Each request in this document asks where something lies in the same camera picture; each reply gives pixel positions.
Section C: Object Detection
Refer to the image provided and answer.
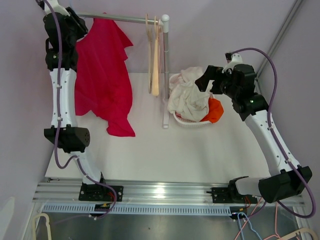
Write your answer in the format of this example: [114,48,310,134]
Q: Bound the orange t shirt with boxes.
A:
[201,97,224,124]

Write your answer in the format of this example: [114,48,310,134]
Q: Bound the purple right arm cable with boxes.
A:
[232,47,317,219]

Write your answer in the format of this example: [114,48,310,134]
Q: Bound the white perforated plastic basket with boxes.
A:
[168,72,217,129]

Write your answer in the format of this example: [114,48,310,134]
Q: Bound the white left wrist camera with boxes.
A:
[35,0,70,16]

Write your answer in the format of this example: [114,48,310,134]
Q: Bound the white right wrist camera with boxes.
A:
[221,52,243,74]

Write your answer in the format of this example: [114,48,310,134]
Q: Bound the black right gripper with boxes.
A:
[195,65,240,100]

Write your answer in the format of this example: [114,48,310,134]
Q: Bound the silver clothes rack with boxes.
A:
[77,11,170,129]

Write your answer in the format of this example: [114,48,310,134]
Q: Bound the pink wire hanger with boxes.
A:
[155,19,165,74]

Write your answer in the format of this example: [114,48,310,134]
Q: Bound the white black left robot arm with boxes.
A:
[43,1,108,201]

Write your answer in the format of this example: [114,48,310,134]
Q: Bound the cream hanger floor left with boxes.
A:
[31,212,53,240]

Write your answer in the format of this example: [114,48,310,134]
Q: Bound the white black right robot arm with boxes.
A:
[195,63,313,203]

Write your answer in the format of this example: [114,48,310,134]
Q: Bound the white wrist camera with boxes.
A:
[221,52,243,74]
[35,0,70,16]

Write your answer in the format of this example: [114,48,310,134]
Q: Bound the cream wooden hanger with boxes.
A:
[151,16,160,97]
[145,13,153,94]

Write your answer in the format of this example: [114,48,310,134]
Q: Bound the magenta t shirt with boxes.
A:
[75,18,136,137]

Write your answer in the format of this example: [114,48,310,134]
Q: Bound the white t shirt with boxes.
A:
[167,66,217,123]

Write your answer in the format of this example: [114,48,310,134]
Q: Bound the cream hanger on floor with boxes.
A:
[279,227,319,240]

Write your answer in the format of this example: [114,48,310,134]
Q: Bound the blue hanger on floor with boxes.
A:
[236,212,263,240]

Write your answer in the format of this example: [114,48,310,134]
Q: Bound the pink hanger on floor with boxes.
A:
[234,202,280,240]

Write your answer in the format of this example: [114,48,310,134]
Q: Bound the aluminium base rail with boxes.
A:
[32,177,306,216]

